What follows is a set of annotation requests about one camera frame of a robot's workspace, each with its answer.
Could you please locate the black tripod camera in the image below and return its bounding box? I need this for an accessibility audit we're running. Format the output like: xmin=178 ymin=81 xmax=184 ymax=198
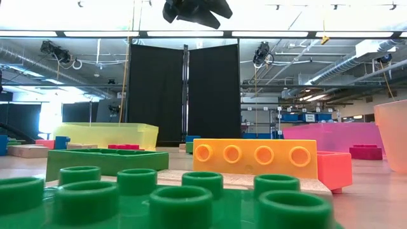
xmin=107 ymin=103 xmax=121 ymax=118

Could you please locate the yellow hanging rope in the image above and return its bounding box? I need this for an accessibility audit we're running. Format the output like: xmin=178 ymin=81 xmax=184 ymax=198
xmin=118 ymin=36 xmax=132 ymax=123

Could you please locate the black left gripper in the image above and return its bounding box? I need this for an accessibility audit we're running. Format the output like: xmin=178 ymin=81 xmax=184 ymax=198
xmin=162 ymin=0 xmax=234 ymax=31

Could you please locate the pink translucent plastic bin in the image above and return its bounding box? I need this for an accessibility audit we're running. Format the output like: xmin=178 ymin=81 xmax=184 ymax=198
xmin=282 ymin=122 xmax=385 ymax=154

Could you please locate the small red plastic brick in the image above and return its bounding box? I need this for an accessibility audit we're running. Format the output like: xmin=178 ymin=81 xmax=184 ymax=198
xmin=107 ymin=143 xmax=141 ymax=151

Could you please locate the black monitor panel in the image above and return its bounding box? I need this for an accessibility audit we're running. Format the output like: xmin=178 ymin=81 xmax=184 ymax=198
xmin=62 ymin=101 xmax=100 ymax=123

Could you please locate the white ceiling air unit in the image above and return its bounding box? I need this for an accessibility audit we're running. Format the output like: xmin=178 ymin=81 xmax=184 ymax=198
xmin=355 ymin=39 xmax=397 ymax=59

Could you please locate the yellow hanging cord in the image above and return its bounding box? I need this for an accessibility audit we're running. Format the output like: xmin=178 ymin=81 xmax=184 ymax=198
xmin=379 ymin=60 xmax=396 ymax=100

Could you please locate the large yellow plastic brick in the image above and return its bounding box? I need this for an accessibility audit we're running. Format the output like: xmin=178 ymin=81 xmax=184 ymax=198
xmin=192 ymin=138 xmax=319 ymax=180

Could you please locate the metal storage shelf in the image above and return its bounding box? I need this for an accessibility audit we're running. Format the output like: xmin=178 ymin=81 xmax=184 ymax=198
xmin=240 ymin=104 xmax=335 ymax=139

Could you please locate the blue cable reel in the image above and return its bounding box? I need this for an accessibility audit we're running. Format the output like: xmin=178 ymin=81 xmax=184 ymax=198
xmin=377 ymin=52 xmax=394 ymax=64

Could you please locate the blue low crate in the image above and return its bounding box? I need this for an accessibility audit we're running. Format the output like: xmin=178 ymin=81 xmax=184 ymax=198
xmin=241 ymin=132 xmax=284 ymax=140

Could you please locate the orange translucent plastic bin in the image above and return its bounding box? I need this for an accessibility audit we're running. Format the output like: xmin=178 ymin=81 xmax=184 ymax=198
xmin=373 ymin=99 xmax=407 ymax=174

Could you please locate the yellow translucent plastic bin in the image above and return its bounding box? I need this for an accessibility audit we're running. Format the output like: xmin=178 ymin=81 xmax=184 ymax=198
xmin=52 ymin=122 xmax=159 ymax=151

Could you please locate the orange plastic brick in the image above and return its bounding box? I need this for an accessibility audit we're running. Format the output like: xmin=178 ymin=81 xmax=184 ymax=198
xmin=316 ymin=150 xmax=354 ymax=195
xmin=34 ymin=139 xmax=56 ymax=150

